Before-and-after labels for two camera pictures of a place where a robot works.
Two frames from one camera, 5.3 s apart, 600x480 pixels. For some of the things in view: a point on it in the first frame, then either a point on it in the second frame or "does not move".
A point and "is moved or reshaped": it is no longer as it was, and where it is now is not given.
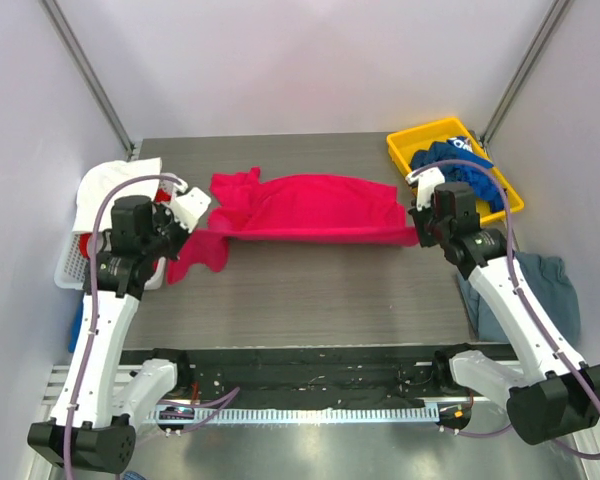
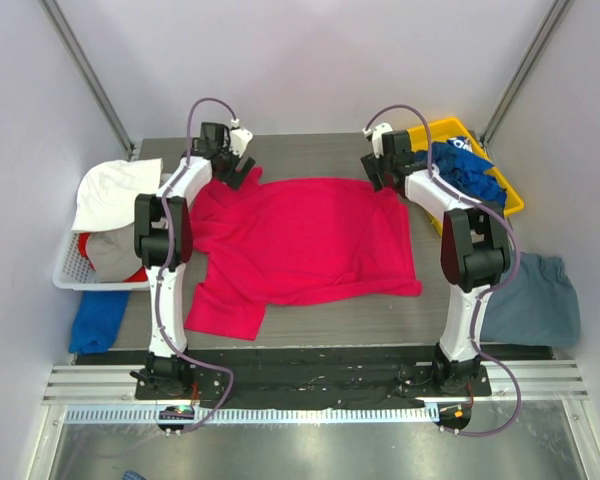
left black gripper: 175,239 → 241,171
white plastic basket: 74,269 does not move
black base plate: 319,376 does not move
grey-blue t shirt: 551,289 does not move
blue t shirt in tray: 460,149 does not move
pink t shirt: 312,209 is moved or reshaped
